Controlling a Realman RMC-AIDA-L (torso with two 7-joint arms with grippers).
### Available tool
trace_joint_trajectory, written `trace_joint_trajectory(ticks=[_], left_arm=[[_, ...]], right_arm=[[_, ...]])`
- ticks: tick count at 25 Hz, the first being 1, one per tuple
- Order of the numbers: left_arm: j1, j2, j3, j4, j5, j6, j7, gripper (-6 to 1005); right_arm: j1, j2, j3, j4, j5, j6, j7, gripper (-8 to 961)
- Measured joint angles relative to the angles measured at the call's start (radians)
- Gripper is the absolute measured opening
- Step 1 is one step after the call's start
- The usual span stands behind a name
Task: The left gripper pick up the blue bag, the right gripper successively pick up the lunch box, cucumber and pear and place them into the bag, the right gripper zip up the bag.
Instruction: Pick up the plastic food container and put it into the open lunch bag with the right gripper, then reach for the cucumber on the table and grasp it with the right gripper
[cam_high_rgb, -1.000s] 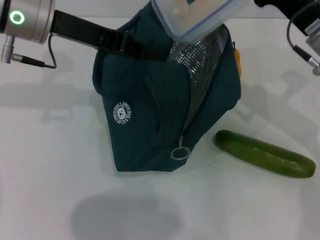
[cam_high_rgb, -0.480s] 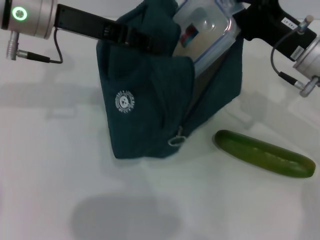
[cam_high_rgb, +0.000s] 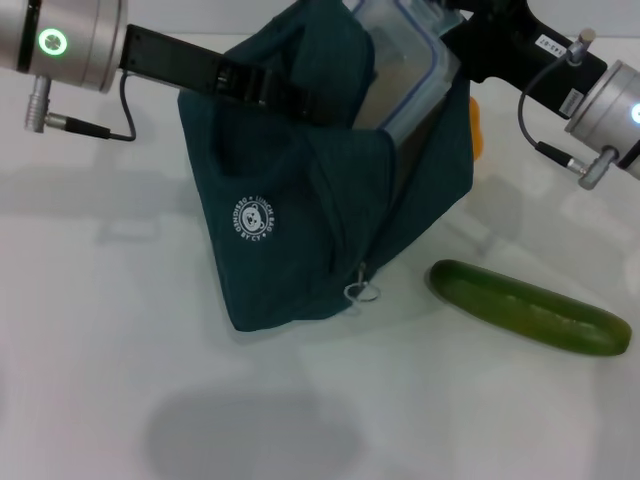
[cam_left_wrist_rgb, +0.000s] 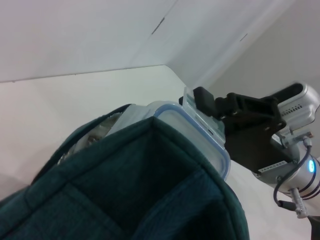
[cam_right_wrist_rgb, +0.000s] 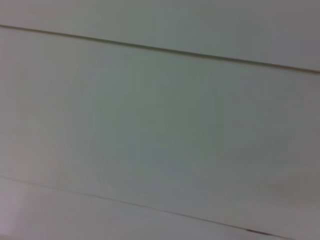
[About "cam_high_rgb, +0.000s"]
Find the dark teal lunch bag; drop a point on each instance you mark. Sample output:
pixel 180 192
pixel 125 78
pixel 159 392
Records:
pixel 300 200

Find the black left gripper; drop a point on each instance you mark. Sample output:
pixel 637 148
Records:
pixel 170 60

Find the green cucumber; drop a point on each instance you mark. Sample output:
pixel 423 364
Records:
pixel 530 312

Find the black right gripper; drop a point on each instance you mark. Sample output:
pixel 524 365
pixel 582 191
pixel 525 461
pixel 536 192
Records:
pixel 520 45

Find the orange yellow pear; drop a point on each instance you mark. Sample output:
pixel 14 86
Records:
pixel 477 130

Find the clear plastic box blue seal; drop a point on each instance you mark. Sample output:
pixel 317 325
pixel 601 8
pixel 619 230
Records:
pixel 400 65

